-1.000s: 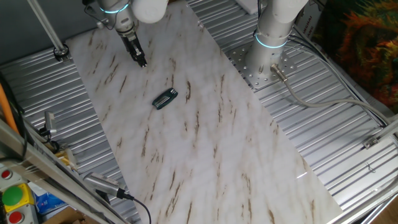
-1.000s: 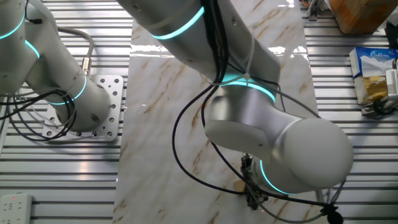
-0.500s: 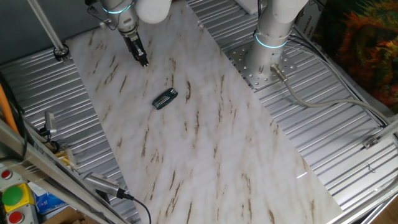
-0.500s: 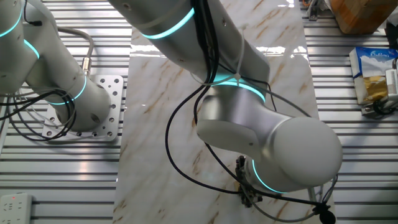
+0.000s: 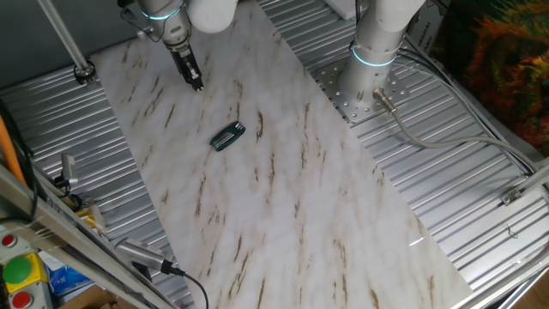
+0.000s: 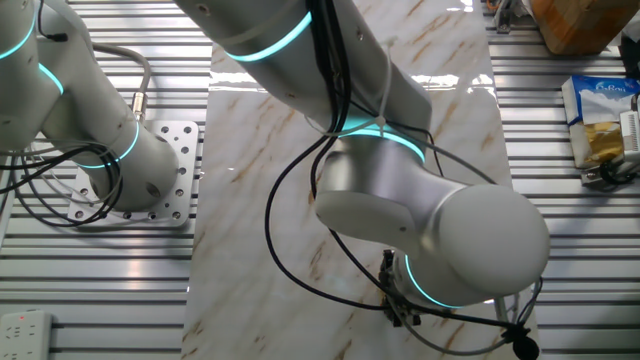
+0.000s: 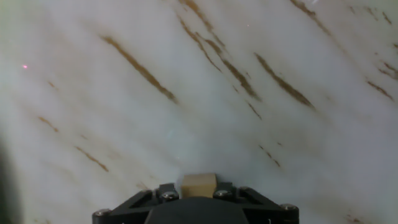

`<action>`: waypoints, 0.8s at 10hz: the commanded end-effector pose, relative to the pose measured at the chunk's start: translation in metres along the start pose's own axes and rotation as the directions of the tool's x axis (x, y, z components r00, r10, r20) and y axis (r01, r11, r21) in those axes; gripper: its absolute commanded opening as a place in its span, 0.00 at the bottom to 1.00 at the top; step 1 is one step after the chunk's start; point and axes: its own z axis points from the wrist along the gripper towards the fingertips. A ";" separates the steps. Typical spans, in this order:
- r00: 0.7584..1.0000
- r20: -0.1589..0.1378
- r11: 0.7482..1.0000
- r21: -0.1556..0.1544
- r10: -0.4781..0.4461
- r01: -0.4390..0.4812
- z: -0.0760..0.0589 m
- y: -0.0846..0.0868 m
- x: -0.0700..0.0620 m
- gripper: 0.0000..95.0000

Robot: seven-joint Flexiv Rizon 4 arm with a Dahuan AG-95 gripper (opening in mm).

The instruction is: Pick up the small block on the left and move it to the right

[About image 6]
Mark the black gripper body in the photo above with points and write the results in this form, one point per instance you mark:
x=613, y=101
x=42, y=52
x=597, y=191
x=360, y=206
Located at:
x=389, y=280

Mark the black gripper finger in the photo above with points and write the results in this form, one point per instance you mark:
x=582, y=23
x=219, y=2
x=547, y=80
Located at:
x=393, y=319
x=403, y=320

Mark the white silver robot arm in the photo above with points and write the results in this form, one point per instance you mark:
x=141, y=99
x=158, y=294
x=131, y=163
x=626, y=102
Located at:
x=490, y=240

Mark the marble pattern mat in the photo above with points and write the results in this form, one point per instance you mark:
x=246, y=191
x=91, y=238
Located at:
x=240, y=250

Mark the blue white gold packet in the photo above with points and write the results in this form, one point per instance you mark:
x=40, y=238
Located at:
x=595, y=110

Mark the aluminium pole with base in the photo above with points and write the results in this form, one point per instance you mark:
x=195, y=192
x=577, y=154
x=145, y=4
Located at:
x=506, y=15

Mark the brown cardboard box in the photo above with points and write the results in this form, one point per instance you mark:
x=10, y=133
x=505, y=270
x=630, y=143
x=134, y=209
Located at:
x=585, y=25

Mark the black device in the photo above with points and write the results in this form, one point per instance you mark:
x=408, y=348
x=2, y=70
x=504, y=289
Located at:
x=631, y=55

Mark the white power strip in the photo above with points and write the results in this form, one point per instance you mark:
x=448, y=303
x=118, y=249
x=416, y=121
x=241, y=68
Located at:
x=25, y=335

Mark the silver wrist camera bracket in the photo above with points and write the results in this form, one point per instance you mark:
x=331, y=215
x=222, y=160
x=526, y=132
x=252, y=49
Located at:
x=501, y=310

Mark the perforated aluminium base plate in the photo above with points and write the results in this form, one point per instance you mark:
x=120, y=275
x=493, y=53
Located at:
x=182, y=165

